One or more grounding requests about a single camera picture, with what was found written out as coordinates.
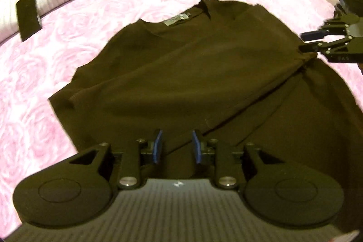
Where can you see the black t-shirt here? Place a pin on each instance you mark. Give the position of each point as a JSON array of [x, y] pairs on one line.
[[198, 74]]

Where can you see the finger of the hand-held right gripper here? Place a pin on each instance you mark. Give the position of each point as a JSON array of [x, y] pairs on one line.
[[312, 47], [312, 35]]

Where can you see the pink rose blanket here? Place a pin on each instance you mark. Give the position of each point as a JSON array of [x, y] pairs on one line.
[[42, 74]]

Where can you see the black flat phone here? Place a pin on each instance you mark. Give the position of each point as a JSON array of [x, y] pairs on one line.
[[28, 16]]

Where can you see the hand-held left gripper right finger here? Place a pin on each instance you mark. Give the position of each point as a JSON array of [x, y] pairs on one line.
[[197, 147]]

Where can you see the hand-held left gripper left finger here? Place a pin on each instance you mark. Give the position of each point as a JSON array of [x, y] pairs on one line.
[[158, 145]]

